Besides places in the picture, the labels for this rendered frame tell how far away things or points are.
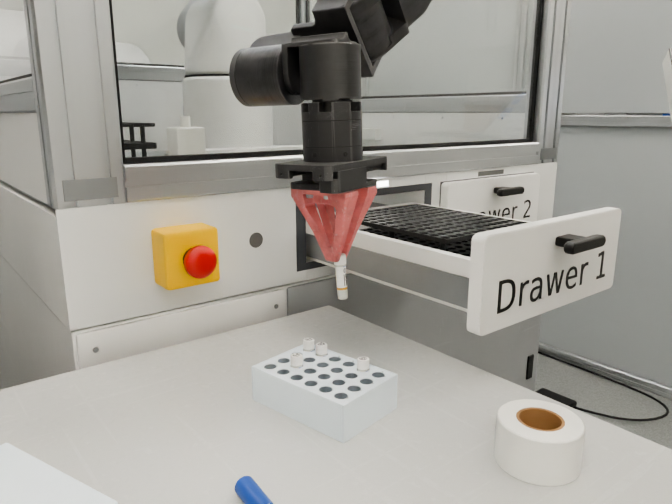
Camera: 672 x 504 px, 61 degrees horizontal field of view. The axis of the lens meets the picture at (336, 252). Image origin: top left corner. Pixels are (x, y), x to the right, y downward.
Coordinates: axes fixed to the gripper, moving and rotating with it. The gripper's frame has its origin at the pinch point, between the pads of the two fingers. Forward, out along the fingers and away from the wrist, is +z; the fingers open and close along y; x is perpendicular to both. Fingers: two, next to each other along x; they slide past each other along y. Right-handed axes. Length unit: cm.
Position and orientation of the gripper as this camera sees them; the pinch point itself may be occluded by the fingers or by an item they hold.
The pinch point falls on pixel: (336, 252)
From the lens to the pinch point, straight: 56.8
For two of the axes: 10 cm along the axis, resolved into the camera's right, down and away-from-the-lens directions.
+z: 0.3, 9.7, 2.4
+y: -5.8, 2.1, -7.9
